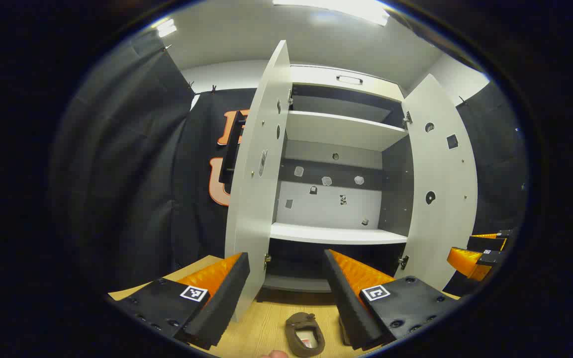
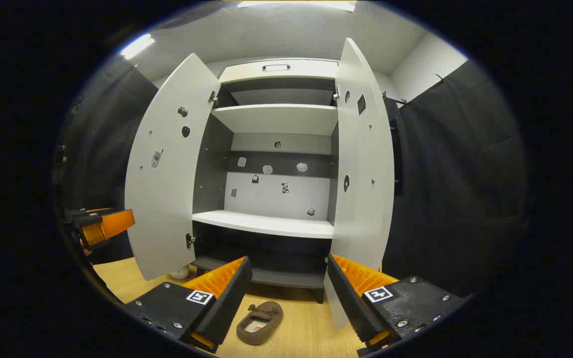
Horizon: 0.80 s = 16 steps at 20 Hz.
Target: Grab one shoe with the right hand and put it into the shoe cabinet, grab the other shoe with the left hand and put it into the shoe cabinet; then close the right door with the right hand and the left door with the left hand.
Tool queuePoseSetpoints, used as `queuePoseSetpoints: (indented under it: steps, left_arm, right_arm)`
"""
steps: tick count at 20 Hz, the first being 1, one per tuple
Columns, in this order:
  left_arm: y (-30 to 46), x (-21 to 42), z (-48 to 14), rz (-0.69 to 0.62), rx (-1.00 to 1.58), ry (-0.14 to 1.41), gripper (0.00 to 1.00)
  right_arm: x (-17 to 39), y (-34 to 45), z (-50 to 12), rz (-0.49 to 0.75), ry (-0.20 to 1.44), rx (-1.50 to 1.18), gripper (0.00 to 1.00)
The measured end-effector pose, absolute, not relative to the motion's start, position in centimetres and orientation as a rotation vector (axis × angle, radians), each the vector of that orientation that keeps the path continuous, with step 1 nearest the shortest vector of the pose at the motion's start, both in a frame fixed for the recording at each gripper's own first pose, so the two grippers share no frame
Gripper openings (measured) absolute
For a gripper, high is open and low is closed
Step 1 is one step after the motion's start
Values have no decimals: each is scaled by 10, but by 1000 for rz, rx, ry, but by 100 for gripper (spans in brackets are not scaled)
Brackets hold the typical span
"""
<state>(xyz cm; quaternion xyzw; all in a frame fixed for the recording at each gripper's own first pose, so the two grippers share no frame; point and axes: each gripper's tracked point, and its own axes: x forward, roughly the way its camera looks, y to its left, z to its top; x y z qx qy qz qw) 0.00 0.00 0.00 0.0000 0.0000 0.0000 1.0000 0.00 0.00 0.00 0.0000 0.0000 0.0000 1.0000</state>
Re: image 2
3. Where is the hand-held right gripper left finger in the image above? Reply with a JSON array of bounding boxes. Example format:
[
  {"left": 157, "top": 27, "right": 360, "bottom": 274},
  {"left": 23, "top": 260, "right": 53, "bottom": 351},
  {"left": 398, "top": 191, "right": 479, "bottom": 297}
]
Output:
[{"left": 125, "top": 256, "right": 253, "bottom": 354}]

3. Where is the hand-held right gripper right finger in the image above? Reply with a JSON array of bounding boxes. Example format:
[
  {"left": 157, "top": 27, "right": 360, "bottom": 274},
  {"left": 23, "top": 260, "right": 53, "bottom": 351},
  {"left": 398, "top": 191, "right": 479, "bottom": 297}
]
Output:
[{"left": 325, "top": 254, "right": 466, "bottom": 356}]

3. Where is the brown fuzzy shoe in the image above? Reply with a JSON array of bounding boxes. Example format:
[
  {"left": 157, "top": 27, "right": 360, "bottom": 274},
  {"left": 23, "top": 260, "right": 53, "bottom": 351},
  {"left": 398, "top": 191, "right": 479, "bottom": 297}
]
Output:
[{"left": 237, "top": 301, "right": 284, "bottom": 346}]

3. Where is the white cabinet door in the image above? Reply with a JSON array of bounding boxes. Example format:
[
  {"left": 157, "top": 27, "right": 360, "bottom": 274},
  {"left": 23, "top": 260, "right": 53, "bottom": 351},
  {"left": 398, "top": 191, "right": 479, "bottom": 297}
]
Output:
[
  {"left": 324, "top": 37, "right": 395, "bottom": 330},
  {"left": 125, "top": 53, "right": 221, "bottom": 281}
]

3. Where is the black backdrop cloth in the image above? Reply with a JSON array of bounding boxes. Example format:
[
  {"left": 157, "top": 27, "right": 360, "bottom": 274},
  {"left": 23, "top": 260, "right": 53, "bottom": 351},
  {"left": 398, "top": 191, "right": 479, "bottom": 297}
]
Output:
[{"left": 58, "top": 60, "right": 528, "bottom": 299}]

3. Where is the ceiling light panel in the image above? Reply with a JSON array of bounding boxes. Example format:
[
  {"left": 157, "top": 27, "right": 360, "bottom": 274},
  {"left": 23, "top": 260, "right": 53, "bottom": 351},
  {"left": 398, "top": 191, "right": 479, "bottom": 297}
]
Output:
[
  {"left": 238, "top": 0, "right": 357, "bottom": 11},
  {"left": 120, "top": 34, "right": 155, "bottom": 59}
]

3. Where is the black door handle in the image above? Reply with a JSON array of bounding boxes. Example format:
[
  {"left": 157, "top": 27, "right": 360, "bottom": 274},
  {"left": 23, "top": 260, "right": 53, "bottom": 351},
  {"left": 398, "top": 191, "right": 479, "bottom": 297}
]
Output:
[{"left": 391, "top": 97, "right": 409, "bottom": 197}]

